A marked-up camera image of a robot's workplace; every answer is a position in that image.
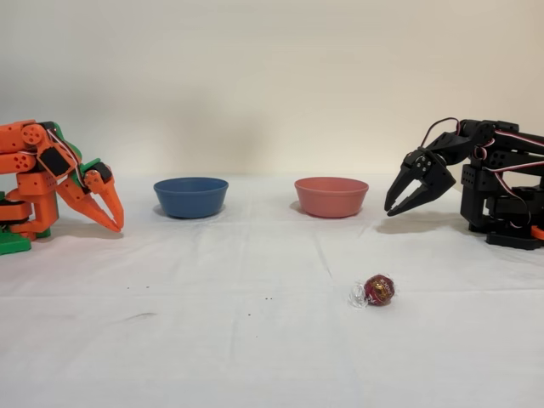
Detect red foil-wrapped candy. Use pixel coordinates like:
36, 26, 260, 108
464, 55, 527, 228
348, 274, 396, 310

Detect pink bowl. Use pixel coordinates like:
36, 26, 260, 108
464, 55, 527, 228
294, 177, 370, 219

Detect blue bowl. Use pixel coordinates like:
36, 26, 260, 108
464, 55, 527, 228
153, 177, 230, 220

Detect white tablecloth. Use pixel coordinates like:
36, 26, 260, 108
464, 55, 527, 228
0, 172, 544, 408

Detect green arm base plate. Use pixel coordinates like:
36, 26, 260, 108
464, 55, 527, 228
0, 190, 52, 256

